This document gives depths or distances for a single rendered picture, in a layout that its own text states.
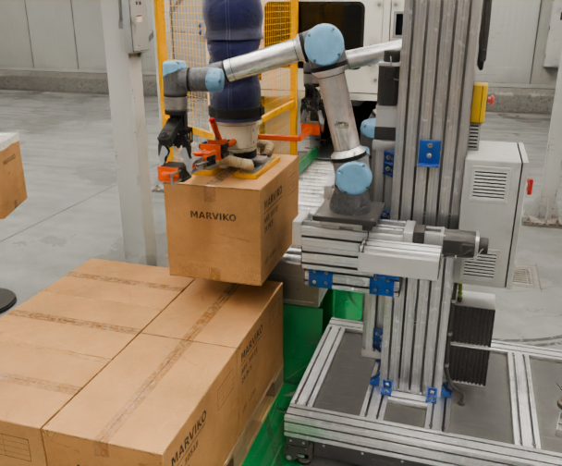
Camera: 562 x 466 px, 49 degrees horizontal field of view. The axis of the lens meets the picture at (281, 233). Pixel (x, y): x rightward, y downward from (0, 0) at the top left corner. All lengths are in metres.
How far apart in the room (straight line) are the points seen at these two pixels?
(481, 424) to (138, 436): 1.33
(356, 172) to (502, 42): 9.54
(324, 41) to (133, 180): 2.20
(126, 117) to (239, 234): 1.59
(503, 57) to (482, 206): 9.24
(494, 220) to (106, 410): 1.44
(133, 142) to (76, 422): 2.14
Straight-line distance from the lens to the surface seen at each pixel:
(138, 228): 3.97
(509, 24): 11.41
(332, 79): 1.95
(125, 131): 3.82
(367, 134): 2.61
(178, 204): 2.47
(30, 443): 2.12
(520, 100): 11.38
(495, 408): 2.71
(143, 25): 3.78
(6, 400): 2.21
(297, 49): 2.08
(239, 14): 2.48
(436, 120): 2.25
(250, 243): 2.41
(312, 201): 4.01
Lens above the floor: 1.73
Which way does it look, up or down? 20 degrees down
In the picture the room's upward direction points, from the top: straight up
